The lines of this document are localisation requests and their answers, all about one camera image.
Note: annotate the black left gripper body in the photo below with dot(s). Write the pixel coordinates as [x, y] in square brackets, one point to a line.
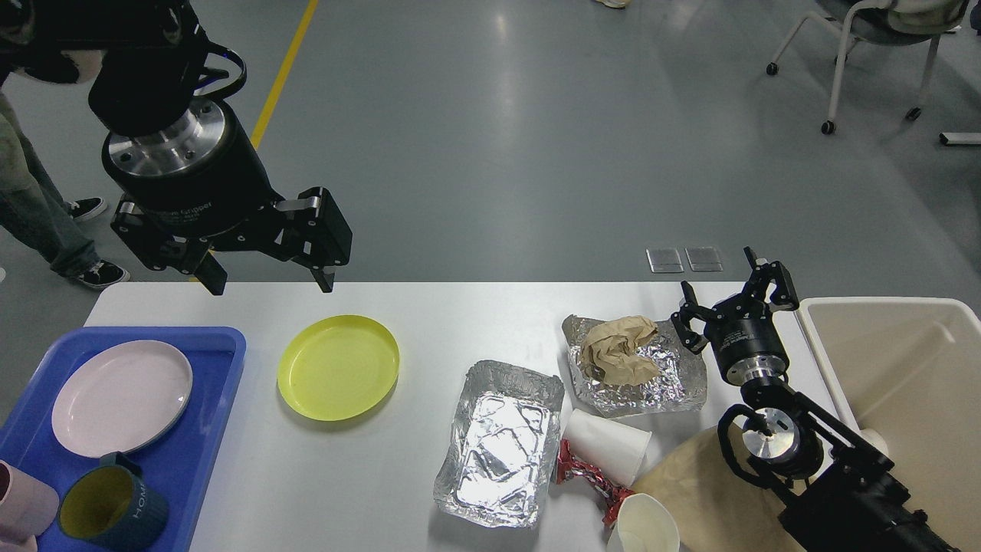
[198, 178]

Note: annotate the teal mug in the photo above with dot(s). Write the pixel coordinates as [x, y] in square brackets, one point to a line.
[113, 508]

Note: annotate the crumpled brown paper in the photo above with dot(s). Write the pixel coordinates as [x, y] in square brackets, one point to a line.
[611, 347]

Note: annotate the white rolling chair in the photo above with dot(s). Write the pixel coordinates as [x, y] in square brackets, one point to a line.
[889, 23]

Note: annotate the lying white paper cup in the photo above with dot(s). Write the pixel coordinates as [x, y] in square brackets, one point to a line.
[617, 449]

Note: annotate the right floor metal plate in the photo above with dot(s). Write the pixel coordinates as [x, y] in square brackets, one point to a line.
[704, 259]

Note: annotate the left floor metal plate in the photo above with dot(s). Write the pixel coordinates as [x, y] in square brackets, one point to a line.
[664, 261]

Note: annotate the yellow plastic plate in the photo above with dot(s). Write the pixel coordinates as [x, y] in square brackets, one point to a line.
[338, 368]

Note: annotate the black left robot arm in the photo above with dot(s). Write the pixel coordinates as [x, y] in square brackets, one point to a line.
[148, 60]

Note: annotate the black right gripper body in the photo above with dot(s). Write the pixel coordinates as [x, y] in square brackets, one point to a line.
[747, 347]

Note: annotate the red snack wrapper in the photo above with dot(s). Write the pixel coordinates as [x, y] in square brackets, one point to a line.
[568, 466]

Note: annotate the pink plate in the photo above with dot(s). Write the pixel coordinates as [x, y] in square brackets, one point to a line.
[122, 399]

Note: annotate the blue plastic tray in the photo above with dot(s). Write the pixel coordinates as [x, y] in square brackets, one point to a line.
[179, 464]

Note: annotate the aluminium foil tray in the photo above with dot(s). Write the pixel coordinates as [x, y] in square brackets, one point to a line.
[504, 445]

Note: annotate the beige plastic bin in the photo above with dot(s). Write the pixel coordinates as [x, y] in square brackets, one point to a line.
[907, 369]

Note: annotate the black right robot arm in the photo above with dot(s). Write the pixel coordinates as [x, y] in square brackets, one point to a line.
[837, 489]

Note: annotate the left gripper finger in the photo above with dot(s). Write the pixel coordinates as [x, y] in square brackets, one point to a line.
[310, 231]
[159, 249]

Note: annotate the brown paper bag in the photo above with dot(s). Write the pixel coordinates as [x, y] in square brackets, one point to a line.
[713, 509]

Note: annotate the pink mug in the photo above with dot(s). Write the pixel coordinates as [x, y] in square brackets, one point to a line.
[28, 508]

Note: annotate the upright white paper cup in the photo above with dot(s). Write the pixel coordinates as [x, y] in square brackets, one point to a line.
[644, 524]

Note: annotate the floor metal plate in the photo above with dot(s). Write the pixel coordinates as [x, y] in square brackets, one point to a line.
[704, 259]
[664, 261]

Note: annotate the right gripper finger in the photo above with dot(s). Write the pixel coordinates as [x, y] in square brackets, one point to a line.
[769, 287]
[689, 310]

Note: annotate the crumpled foil sheet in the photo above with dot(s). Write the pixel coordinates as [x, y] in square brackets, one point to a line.
[680, 385]

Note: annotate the metal bar on floor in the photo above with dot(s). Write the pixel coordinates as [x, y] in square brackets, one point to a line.
[960, 138]

